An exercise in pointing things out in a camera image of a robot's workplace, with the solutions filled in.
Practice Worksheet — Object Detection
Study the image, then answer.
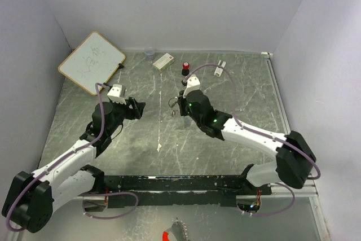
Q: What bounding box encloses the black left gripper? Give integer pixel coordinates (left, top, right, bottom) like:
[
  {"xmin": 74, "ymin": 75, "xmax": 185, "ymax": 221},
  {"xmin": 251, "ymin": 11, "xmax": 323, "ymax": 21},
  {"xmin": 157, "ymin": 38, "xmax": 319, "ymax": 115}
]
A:
[{"xmin": 107, "ymin": 97, "xmax": 146, "ymax": 135}]

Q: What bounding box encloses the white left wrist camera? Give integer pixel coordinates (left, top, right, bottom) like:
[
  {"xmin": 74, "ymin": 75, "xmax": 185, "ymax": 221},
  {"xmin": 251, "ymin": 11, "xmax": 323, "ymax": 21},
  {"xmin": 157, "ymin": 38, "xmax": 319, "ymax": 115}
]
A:
[{"xmin": 107, "ymin": 84, "xmax": 126, "ymax": 104}]

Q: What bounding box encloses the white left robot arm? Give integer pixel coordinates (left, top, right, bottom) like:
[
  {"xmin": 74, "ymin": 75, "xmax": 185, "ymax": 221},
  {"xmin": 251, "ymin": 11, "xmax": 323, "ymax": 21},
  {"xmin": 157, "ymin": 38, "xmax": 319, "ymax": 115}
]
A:
[{"xmin": 2, "ymin": 97, "xmax": 146, "ymax": 233}]

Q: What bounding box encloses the clear plastic cup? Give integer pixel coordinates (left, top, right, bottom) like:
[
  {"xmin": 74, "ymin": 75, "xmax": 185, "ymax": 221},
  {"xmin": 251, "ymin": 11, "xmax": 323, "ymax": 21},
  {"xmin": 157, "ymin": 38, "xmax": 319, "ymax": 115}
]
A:
[{"xmin": 144, "ymin": 47, "xmax": 155, "ymax": 61}]

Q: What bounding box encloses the white clip device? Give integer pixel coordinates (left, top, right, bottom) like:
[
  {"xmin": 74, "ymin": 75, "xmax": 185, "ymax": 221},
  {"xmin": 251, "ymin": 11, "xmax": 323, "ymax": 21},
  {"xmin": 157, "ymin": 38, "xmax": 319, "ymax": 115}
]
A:
[{"xmin": 214, "ymin": 60, "xmax": 226, "ymax": 77}]

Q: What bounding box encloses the white and green small box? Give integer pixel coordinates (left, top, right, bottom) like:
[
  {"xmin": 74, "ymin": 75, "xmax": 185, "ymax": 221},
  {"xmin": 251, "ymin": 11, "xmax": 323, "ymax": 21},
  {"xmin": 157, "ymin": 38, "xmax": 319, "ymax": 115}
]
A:
[{"xmin": 152, "ymin": 53, "xmax": 174, "ymax": 72}]

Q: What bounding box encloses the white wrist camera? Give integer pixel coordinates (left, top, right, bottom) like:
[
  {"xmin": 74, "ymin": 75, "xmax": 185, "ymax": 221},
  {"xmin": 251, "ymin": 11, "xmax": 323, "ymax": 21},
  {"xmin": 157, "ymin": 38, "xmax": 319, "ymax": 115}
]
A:
[
  {"xmin": 183, "ymin": 75, "xmax": 200, "ymax": 98},
  {"xmin": 107, "ymin": 84, "xmax": 126, "ymax": 104}
]

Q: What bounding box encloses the large silver keyring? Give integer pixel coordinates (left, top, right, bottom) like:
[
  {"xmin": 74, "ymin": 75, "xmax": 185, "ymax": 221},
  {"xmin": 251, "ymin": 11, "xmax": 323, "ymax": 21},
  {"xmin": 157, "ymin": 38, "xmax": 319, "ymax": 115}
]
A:
[{"xmin": 168, "ymin": 97, "xmax": 178, "ymax": 108}]

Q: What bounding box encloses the red and white tool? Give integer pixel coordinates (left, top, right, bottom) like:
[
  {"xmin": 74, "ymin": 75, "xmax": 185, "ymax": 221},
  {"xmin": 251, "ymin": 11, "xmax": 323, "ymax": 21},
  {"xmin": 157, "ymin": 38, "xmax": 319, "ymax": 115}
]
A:
[{"xmin": 162, "ymin": 226, "xmax": 183, "ymax": 241}]

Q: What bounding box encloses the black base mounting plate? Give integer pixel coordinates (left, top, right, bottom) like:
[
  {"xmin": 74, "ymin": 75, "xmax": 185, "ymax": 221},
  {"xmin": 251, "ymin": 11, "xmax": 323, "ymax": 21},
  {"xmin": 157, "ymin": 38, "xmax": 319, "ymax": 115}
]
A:
[{"xmin": 83, "ymin": 175, "xmax": 271, "ymax": 208}]

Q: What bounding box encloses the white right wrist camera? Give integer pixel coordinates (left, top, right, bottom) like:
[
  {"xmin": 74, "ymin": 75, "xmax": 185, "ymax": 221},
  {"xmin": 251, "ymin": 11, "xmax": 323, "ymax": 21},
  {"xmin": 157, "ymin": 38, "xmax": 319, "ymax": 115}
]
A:
[{"xmin": 183, "ymin": 75, "xmax": 200, "ymax": 98}]

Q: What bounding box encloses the white corner bracket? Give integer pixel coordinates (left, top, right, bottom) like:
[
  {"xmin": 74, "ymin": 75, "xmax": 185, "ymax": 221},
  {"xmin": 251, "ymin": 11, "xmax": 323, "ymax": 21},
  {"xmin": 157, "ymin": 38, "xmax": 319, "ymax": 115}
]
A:
[{"xmin": 261, "ymin": 51, "xmax": 273, "ymax": 58}]

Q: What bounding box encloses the small whiteboard with wooden frame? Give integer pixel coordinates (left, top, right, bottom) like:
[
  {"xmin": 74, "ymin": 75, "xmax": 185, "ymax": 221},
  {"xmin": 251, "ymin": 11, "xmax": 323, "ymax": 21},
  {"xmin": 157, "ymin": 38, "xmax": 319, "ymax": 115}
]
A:
[{"xmin": 58, "ymin": 31, "xmax": 126, "ymax": 95}]

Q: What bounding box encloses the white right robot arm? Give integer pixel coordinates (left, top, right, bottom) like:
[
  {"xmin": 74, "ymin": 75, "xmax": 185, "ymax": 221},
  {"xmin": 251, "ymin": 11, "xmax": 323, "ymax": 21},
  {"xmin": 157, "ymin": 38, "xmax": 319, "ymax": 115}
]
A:
[{"xmin": 178, "ymin": 90, "xmax": 316, "ymax": 195}]

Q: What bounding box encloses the bunch of silver keys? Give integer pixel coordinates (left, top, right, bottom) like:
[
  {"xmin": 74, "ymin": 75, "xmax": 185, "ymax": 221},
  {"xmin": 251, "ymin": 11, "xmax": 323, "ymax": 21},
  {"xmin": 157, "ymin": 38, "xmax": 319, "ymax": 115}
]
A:
[{"xmin": 170, "ymin": 103, "xmax": 179, "ymax": 117}]

